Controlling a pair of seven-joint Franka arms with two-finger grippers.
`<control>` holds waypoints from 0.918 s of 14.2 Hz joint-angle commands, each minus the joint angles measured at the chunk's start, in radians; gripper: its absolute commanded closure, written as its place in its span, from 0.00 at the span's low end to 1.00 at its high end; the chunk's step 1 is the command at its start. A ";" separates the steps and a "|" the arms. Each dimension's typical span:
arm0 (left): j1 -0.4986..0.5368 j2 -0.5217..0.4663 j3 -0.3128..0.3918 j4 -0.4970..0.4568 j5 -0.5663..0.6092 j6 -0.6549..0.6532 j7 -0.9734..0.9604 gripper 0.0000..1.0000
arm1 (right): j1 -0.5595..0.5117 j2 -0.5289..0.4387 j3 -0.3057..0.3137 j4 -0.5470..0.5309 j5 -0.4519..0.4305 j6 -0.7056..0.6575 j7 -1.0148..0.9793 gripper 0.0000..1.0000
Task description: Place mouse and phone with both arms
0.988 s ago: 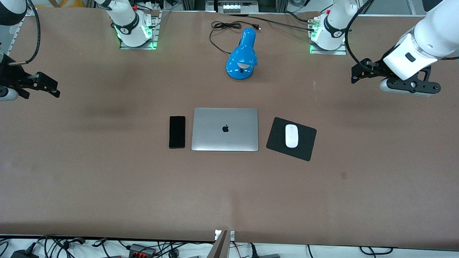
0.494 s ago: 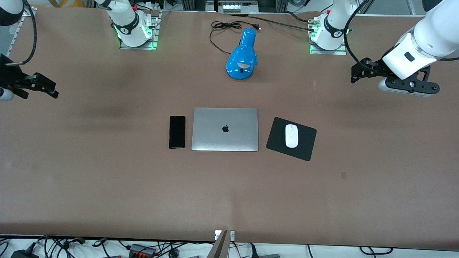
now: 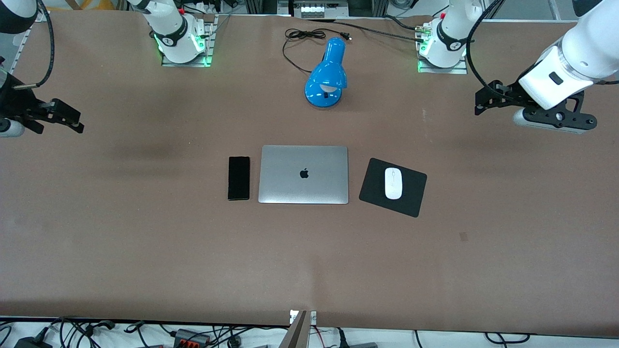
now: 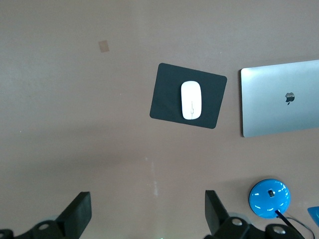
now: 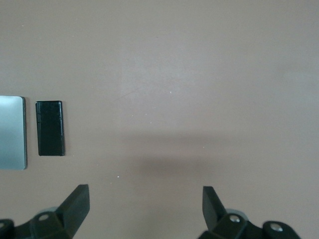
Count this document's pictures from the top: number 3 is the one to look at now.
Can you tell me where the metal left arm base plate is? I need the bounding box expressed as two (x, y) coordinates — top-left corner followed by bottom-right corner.
(417, 23), (469, 74)

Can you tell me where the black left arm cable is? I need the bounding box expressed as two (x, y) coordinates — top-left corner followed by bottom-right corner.
(466, 0), (506, 92)

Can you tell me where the white power strip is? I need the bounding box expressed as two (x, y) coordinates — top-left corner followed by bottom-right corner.
(300, 4), (335, 19)

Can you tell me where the black orange connector block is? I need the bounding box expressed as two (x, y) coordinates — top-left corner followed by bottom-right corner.
(174, 329), (212, 348)

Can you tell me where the black thick power cable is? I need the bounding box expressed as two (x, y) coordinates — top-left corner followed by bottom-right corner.
(309, 15), (426, 44)

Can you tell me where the black power adapter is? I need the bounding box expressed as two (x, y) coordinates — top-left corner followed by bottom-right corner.
(14, 336), (53, 348)

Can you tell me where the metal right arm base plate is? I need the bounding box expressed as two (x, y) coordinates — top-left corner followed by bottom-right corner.
(161, 14), (214, 68)

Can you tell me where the white computer mouse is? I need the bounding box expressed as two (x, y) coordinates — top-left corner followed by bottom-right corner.
(384, 167), (404, 200)

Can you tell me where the black phone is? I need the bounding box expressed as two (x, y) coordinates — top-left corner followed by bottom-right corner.
(227, 156), (251, 201)

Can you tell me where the black mouse pad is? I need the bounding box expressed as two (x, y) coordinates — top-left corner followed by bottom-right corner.
(359, 158), (428, 218)

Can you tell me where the black left camera bracket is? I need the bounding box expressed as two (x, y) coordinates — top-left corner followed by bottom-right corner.
(525, 89), (598, 133)

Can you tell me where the blue desk lamp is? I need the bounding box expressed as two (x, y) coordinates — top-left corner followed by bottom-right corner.
(305, 37), (348, 108)

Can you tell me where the silver laptop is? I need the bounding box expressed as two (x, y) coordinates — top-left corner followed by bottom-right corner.
(258, 145), (349, 205)

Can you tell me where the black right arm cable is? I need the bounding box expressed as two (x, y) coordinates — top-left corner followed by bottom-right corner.
(12, 0), (55, 90)

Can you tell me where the black lamp cord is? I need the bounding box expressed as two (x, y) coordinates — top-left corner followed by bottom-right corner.
(283, 28), (352, 74)

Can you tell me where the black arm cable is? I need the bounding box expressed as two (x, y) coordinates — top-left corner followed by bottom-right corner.
(466, 0), (506, 92)
(12, 0), (55, 90)

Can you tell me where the grey aluminium bar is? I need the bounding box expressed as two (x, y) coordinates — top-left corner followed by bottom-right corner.
(280, 311), (310, 348)

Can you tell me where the perforated metal table rail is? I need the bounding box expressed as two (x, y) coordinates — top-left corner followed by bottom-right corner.
(9, 9), (50, 74)

